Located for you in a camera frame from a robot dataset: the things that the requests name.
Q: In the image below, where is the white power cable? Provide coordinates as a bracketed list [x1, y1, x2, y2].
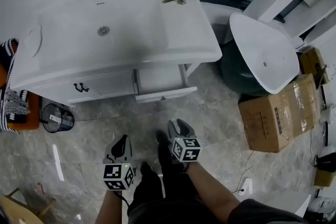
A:
[236, 151, 257, 192]

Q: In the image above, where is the chrome sink drain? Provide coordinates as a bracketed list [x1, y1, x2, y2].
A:
[97, 25, 111, 37]

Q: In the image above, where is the white drawer with black knob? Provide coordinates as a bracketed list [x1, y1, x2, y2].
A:
[133, 63, 198, 104]

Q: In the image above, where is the small cardboard box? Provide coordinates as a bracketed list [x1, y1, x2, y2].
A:
[299, 47, 330, 86]

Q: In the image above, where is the person's left leg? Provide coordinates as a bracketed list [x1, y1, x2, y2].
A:
[133, 162, 164, 208]

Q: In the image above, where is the large cardboard box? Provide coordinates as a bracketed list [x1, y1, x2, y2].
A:
[238, 73, 321, 153]

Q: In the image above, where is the black mesh wastebasket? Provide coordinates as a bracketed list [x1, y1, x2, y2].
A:
[41, 103, 76, 134]

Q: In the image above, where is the white power strip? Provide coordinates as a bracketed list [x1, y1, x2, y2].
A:
[240, 177, 253, 194]

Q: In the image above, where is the white low cabinet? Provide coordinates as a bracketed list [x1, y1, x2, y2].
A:
[251, 191, 312, 218]

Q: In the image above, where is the white ceramic sink top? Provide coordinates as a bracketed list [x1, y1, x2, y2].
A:
[9, 0, 223, 90]

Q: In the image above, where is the person's black shirt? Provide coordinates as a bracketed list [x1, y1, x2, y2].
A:
[128, 198, 308, 224]

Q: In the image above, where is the white and dark bathtub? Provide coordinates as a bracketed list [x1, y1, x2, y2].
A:
[219, 12, 300, 97]

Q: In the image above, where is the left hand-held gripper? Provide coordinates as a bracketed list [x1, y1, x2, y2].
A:
[102, 135, 138, 191]

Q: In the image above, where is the round white lid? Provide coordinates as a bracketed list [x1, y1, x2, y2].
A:
[25, 26, 43, 59]

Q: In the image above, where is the black knitted cushion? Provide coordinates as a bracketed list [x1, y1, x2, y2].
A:
[0, 38, 19, 62]

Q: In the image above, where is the wooden chair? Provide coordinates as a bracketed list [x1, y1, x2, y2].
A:
[0, 187, 57, 224]

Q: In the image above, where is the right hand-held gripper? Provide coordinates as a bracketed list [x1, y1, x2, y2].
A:
[167, 119, 202, 164]

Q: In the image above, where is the black floor device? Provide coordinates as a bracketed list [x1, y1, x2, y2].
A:
[316, 152, 336, 173]

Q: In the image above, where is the white cabinet door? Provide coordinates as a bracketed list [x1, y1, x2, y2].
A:
[80, 70, 138, 100]
[25, 78, 82, 104]

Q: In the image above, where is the person's right forearm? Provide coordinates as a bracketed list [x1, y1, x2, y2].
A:
[186, 161, 241, 224]

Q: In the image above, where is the orange sofa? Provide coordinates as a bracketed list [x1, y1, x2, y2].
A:
[0, 41, 40, 132]

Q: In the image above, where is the white ceramic fixture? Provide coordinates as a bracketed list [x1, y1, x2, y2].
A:
[320, 103, 336, 124]
[321, 145, 336, 157]

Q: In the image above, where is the person's left forearm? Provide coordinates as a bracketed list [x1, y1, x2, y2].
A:
[94, 189, 129, 224]

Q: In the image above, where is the flat brown cardboard box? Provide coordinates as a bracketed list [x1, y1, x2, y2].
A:
[313, 169, 336, 187]

